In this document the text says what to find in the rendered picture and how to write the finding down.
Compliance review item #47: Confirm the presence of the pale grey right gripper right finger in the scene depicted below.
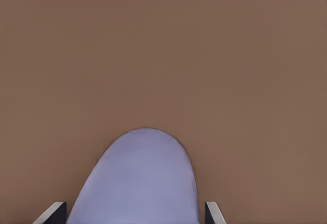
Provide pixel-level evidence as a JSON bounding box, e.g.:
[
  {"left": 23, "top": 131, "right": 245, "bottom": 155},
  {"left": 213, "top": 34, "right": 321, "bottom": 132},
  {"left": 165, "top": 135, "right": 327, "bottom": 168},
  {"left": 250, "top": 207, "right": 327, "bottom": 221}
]
[{"left": 204, "top": 201, "right": 228, "bottom": 224}]

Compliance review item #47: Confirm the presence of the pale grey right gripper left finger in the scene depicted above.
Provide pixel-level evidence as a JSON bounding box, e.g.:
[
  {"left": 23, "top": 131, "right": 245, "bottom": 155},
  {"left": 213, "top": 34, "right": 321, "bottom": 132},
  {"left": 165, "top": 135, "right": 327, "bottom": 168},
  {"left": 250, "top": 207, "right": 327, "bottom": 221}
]
[{"left": 32, "top": 201, "right": 67, "bottom": 224}]

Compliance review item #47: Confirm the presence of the lavender rounded object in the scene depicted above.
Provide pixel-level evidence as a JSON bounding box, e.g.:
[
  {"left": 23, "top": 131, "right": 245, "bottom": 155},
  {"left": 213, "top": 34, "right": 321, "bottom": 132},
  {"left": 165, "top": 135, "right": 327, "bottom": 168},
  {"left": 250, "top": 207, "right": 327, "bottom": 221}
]
[{"left": 65, "top": 127, "right": 201, "bottom": 224}]

